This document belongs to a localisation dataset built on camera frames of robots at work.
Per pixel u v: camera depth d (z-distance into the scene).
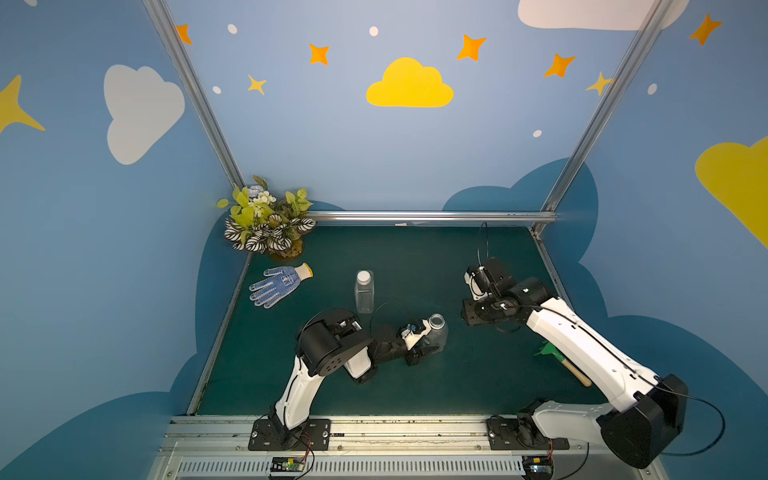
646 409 0.38
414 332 0.77
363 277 0.88
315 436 0.75
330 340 0.54
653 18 0.70
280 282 1.04
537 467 0.73
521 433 0.67
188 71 0.78
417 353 0.80
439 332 0.79
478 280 0.64
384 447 0.73
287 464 0.72
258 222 0.91
